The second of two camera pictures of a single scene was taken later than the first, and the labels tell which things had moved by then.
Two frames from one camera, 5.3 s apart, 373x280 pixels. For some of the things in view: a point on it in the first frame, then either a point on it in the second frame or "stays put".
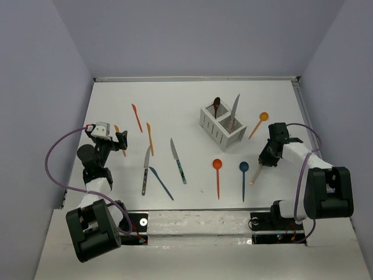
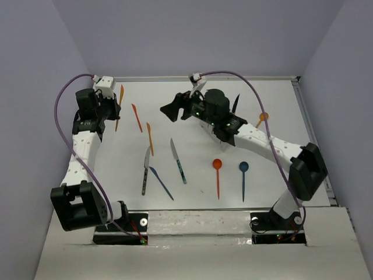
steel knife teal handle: [176, 158] stays put
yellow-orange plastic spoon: [263, 117] stays put
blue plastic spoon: [243, 167] stays put
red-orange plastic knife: [134, 109] stays put
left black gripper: [115, 146] -> [113, 103]
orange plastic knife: [117, 130] -> [122, 96]
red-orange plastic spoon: [217, 164] stays put
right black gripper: [263, 157] -> [182, 100]
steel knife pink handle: [233, 113] stays put
